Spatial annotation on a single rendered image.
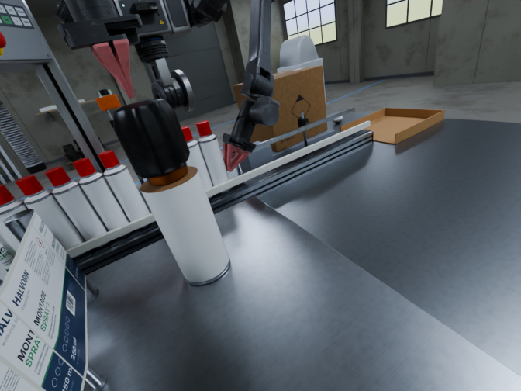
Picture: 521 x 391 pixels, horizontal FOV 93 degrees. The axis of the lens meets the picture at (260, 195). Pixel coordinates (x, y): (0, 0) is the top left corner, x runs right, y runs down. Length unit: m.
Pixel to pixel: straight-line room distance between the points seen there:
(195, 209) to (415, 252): 0.40
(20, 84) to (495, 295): 8.26
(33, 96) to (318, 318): 8.06
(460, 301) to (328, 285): 0.19
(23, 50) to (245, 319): 0.67
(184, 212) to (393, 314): 0.31
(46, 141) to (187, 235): 7.89
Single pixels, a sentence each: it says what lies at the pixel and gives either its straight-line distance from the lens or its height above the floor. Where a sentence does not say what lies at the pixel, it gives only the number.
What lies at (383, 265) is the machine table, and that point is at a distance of 0.51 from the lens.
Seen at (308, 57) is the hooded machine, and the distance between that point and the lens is 5.56.
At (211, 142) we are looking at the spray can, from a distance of 0.68.
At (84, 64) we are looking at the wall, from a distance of 8.27.
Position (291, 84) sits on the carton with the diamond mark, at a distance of 1.05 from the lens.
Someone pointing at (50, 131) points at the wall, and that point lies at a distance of 8.21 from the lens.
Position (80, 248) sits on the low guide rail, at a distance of 0.71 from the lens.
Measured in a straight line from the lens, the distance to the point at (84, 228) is 0.71.
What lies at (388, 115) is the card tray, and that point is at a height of 0.84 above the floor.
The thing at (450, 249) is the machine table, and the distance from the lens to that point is 0.57.
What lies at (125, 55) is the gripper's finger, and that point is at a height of 1.24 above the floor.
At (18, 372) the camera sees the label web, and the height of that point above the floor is 1.01.
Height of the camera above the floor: 1.19
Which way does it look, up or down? 28 degrees down
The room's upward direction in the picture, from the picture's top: 14 degrees counter-clockwise
